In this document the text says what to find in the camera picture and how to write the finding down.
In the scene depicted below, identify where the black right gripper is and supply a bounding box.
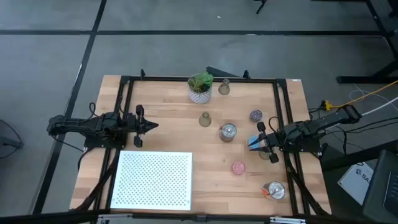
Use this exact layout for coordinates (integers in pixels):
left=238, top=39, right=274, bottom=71
left=249, top=121, right=282, bottom=164

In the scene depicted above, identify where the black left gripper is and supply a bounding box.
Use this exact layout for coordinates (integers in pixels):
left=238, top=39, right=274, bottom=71
left=126, top=105, right=159, bottom=148

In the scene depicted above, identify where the blue patterned round tin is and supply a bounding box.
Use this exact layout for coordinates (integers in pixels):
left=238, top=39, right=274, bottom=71
left=248, top=134, right=261, bottom=149

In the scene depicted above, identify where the purple patterned round tin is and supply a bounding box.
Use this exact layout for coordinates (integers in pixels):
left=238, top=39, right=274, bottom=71
left=249, top=109, right=264, bottom=123

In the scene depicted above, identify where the pink patterned round tin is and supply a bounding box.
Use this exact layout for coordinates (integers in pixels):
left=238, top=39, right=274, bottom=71
left=231, top=161, right=246, bottom=175

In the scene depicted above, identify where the clear glass jar candle holder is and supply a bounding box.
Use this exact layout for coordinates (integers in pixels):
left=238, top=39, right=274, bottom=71
left=219, top=123, right=238, bottom=143

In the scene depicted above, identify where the glass jar holder orange tag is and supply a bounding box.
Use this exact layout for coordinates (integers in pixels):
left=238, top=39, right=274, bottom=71
left=262, top=181, right=286, bottom=201

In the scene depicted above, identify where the plant in triangle-patterned pot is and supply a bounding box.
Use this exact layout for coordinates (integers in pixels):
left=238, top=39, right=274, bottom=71
left=187, top=70, right=215, bottom=105

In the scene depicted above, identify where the white perforated metal shelf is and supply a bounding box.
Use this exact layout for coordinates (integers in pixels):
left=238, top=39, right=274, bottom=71
left=110, top=150, right=193, bottom=212

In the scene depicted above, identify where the black table beam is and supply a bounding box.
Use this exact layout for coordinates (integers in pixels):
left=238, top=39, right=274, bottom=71
left=320, top=139, right=398, bottom=172

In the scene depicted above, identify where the white printed paper box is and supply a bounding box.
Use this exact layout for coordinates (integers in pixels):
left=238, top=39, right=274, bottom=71
left=337, top=161, right=374, bottom=206

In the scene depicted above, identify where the black crossbar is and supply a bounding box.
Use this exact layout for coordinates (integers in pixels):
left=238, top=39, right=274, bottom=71
left=0, top=208, right=398, bottom=224

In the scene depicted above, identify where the black tripod leg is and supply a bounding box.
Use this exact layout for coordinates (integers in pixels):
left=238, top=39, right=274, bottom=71
left=253, top=0, right=269, bottom=15

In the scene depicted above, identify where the grey chair base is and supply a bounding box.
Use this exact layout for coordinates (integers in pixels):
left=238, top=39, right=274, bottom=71
left=0, top=119, right=24, bottom=159

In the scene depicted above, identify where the black aluminium table frame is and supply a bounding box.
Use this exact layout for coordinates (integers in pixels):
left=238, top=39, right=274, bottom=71
left=70, top=68, right=332, bottom=218

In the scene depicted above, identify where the yellow cable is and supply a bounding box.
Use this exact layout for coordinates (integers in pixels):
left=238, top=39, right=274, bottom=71
left=322, top=80, right=398, bottom=111

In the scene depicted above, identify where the thin white cable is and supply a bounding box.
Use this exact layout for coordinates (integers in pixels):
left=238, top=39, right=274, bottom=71
left=348, top=83, right=398, bottom=110

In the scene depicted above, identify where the black desk frame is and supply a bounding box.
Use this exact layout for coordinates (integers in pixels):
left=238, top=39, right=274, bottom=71
left=336, top=0, right=398, bottom=85

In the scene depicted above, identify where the thick white cable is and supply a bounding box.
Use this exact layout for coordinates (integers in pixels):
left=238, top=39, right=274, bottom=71
left=361, top=96, right=398, bottom=116

